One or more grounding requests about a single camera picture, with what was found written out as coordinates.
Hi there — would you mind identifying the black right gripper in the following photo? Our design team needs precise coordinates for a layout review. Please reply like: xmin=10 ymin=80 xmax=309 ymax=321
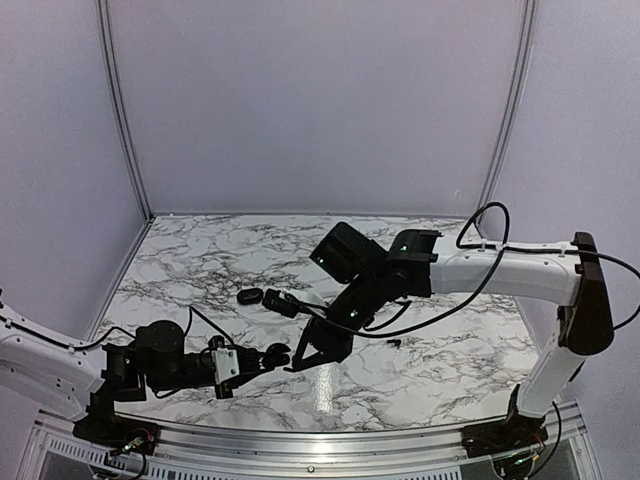
xmin=291 ymin=271 xmax=387 ymax=372

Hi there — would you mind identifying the black round disc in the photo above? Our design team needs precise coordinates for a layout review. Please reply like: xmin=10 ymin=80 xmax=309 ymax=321
xmin=262 ymin=343 xmax=291 ymax=370

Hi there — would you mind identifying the black earbud charging case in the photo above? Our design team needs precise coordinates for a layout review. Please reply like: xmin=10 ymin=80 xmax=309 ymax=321
xmin=236 ymin=287 xmax=264 ymax=306

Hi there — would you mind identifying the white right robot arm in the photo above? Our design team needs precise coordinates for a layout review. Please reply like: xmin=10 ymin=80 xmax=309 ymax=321
xmin=290 ymin=222 xmax=627 ymax=448

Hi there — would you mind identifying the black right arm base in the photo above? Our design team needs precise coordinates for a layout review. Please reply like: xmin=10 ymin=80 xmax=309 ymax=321
xmin=461 ymin=385 xmax=549 ymax=458

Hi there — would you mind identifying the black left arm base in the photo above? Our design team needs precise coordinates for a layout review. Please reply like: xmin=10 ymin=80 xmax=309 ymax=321
xmin=72 ymin=392 xmax=160 ymax=455

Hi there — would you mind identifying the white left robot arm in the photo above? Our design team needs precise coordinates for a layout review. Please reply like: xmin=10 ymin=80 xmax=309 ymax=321
xmin=1 ymin=305 xmax=290 ymax=445

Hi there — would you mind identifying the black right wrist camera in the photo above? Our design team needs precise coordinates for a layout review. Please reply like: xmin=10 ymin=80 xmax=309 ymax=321
xmin=261 ymin=289 xmax=299 ymax=318

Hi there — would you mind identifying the aluminium front rail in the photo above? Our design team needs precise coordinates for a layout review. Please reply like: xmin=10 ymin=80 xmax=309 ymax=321
xmin=29 ymin=409 xmax=586 ymax=480

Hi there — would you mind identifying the right aluminium frame post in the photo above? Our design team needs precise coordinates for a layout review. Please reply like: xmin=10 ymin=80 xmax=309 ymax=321
xmin=477 ymin=0 xmax=539 ymax=207

